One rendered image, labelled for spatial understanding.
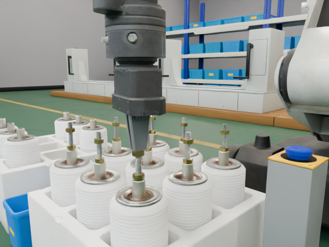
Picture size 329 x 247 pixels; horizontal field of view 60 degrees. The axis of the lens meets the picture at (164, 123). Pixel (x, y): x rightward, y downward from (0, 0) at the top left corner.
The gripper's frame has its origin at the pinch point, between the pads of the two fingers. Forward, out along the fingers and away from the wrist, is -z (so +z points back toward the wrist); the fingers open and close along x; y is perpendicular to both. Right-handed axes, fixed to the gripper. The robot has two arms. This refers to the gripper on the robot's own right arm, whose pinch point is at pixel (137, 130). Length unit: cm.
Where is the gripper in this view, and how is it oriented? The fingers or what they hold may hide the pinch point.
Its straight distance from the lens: 44.7
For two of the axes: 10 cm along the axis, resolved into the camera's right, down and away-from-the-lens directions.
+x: -4.3, -1.7, 8.9
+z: 0.0, -9.8, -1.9
